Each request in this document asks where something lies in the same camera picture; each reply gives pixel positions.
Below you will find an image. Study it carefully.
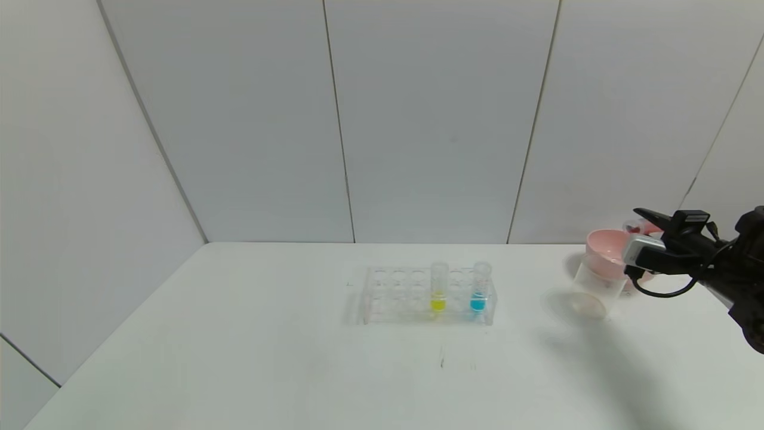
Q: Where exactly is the clear plastic beaker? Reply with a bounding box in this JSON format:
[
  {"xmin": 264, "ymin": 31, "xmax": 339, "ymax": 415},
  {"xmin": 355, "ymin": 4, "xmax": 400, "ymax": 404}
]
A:
[{"xmin": 568, "ymin": 257, "xmax": 627, "ymax": 321}]

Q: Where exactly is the clear acrylic test tube rack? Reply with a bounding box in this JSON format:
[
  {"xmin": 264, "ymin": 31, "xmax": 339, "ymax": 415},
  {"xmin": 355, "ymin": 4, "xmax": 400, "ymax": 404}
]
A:
[{"xmin": 361, "ymin": 266, "xmax": 497, "ymax": 327}]

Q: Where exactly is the pink bowl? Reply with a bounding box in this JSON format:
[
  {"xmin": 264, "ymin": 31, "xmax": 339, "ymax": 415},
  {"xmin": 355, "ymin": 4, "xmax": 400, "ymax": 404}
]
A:
[{"xmin": 584, "ymin": 229, "xmax": 657, "ymax": 286}]

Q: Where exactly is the test tube with blue pigment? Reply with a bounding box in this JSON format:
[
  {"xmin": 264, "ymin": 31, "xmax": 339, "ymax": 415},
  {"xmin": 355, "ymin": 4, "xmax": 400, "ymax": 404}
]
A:
[{"xmin": 469, "ymin": 261, "xmax": 493, "ymax": 315}]

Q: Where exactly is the test tube with red pigment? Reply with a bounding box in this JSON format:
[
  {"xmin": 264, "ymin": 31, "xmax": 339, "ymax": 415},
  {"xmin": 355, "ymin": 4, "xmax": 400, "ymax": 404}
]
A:
[{"xmin": 622, "ymin": 217, "xmax": 663, "ymax": 236}]

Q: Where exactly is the test tube with yellow pigment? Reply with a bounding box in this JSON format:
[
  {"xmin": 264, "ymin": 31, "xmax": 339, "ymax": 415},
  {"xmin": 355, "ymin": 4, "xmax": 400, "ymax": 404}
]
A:
[{"xmin": 429, "ymin": 261, "xmax": 449, "ymax": 314}]

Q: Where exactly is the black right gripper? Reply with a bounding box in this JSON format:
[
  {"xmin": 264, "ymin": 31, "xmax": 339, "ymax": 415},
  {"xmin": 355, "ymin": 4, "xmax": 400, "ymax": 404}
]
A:
[{"xmin": 633, "ymin": 207, "xmax": 723, "ymax": 259}]

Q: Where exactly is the black camera cable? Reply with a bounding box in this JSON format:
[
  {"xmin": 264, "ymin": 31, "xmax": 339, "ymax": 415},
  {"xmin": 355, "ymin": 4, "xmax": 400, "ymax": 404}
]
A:
[{"xmin": 625, "ymin": 222, "xmax": 732, "ymax": 299}]

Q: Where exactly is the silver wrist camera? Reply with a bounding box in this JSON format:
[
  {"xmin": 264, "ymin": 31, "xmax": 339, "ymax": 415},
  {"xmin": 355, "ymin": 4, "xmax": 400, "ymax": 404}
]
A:
[{"xmin": 623, "ymin": 235, "xmax": 666, "ymax": 268}]

